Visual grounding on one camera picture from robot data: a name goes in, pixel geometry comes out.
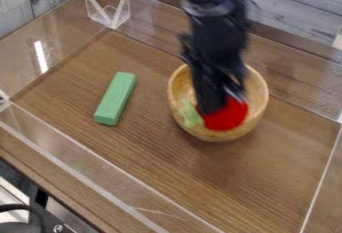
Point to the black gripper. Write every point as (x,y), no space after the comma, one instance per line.
(211,51)

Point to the red plush tomato toy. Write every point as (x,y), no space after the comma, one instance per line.
(225,119)

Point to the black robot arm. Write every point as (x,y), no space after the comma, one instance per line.
(212,46)

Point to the wooden bowl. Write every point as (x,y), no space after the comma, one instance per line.
(258,94)

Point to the green rectangular block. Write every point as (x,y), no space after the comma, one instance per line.
(115,99)

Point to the clear acrylic tray wall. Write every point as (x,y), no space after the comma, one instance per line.
(112,199)

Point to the black table frame bracket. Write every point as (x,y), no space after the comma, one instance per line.
(49,222)

